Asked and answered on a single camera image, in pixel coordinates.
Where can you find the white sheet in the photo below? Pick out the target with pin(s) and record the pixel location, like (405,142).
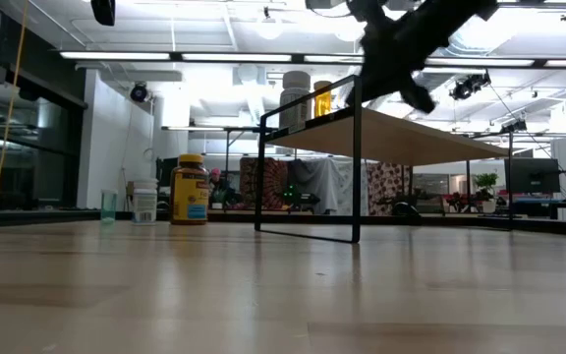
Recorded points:
(324,184)

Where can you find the black device green light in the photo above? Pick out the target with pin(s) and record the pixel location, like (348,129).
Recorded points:
(302,199)

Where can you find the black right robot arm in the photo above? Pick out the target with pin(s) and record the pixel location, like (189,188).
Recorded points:
(460,15)

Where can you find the small white labelled bottle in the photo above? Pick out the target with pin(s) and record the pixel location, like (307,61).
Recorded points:
(145,206)

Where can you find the medium white pill bottle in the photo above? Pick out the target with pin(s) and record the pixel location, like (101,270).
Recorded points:
(295,105)

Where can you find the red mandala tapestry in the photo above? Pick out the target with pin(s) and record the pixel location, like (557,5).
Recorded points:
(275,182)

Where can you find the black aluminium table frame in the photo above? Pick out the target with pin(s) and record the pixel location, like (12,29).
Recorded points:
(42,217)

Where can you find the amber bottle yellow cap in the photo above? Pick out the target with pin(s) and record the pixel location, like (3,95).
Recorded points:
(189,196)

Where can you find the black-framed wooden shelf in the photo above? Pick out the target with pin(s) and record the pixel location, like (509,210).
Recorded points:
(386,140)

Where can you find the black rail with light strips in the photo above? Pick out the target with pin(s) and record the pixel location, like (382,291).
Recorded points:
(176,56)

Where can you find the black computer monitor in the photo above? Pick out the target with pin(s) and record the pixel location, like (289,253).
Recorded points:
(532,175)
(164,172)

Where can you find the small orange pill bottle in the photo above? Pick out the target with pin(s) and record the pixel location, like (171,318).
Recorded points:
(323,103)

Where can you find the black ceiling camera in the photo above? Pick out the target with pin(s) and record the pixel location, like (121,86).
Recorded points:
(139,92)

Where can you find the floral patterned cloth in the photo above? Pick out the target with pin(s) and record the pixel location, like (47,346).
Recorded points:
(386,187)

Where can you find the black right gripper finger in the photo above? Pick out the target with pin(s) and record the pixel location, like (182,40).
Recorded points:
(376,54)
(418,98)

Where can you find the potted green plant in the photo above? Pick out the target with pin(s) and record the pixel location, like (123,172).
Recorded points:
(486,192)

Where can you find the person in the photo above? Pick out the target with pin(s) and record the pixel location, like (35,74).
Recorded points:
(220,189)

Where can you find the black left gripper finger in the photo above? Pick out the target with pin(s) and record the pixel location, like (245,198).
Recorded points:
(103,11)

